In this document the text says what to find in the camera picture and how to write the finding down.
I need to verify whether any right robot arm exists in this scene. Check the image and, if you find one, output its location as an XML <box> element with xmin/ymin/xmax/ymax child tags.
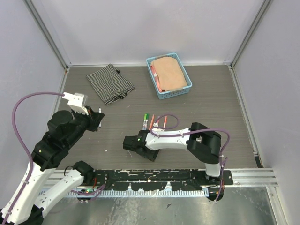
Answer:
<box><xmin>123</xmin><ymin>116</ymin><xmax>223</xmax><ymax>185</ymax></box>

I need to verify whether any peach folded towel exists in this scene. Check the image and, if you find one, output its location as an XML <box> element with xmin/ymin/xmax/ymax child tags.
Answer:
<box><xmin>150</xmin><ymin>57</ymin><xmax>187</xmax><ymax>92</ymax></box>

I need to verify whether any black white striped cloth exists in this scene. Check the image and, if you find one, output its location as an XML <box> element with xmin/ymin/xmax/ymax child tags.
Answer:
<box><xmin>86</xmin><ymin>64</ymin><xmax>135</xmax><ymax>105</ymax></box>

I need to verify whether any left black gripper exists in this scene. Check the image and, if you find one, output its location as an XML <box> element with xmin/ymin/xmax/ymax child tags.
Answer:
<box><xmin>65</xmin><ymin>105</ymin><xmax>104</xmax><ymax>147</ymax></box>

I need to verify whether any salmon orange pen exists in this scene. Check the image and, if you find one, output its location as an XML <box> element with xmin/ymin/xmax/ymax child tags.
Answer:
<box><xmin>149</xmin><ymin>114</ymin><xmax>155</xmax><ymax>129</ymax></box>

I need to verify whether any white pen lime end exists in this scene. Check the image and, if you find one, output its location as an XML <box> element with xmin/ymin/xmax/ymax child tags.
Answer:
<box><xmin>142</xmin><ymin>119</ymin><xmax>146</xmax><ymax>130</ymax></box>

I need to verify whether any grey slotted cable duct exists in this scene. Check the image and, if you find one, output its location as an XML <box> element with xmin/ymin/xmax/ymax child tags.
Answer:
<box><xmin>65</xmin><ymin>187</ymin><xmax>209</xmax><ymax>198</ymax></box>

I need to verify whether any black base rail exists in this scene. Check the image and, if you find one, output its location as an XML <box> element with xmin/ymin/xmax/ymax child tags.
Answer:
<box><xmin>83</xmin><ymin>169</ymin><xmax>220</xmax><ymax>191</ymax></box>

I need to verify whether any light blue plastic basket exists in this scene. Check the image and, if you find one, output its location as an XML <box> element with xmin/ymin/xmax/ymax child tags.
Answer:
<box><xmin>146</xmin><ymin>52</ymin><xmax>193</xmax><ymax>100</ymax></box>

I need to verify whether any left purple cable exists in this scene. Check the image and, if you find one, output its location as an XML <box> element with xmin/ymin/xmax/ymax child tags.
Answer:
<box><xmin>6</xmin><ymin>91</ymin><xmax>108</xmax><ymax>216</ymax></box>

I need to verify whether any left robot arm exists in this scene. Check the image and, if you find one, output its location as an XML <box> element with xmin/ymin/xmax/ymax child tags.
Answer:
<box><xmin>0</xmin><ymin>108</ymin><xmax>105</xmax><ymax>225</ymax></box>

